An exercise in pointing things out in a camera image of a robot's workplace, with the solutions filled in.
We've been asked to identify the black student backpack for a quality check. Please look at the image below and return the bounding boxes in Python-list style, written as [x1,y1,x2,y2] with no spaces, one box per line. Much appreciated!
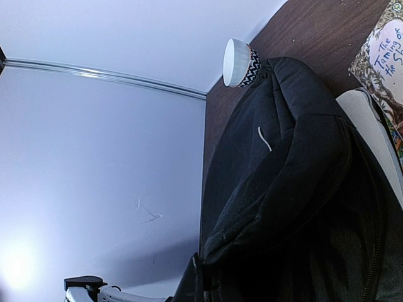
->
[174,57,402,301]

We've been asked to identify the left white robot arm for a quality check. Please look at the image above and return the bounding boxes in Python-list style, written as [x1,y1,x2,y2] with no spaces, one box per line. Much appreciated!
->
[64,276,173,302]

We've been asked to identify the white patterned ceramic bowl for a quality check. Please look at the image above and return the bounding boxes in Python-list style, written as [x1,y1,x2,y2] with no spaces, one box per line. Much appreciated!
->
[222,38,261,88]

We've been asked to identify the beige glasses case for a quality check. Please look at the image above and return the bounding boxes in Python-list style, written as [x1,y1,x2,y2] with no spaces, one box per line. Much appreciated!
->
[335,87,403,177]

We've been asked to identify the illustrated paperback book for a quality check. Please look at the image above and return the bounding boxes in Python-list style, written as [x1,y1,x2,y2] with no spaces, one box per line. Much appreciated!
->
[348,0,403,136]

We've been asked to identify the left aluminium frame post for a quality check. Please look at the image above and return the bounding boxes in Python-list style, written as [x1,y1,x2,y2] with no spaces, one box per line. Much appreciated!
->
[1,59,207,101]

